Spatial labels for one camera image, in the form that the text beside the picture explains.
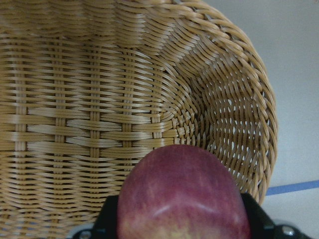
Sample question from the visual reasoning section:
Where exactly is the red apple yellow top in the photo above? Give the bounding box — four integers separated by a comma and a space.
117, 145, 251, 239

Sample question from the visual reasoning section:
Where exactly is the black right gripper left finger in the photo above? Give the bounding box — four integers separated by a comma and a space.
92, 195, 119, 239

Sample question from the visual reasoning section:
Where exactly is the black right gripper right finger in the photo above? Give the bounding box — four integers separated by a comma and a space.
241, 193, 275, 239

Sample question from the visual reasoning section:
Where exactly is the woven wicker basket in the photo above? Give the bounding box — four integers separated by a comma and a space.
0, 0, 278, 239

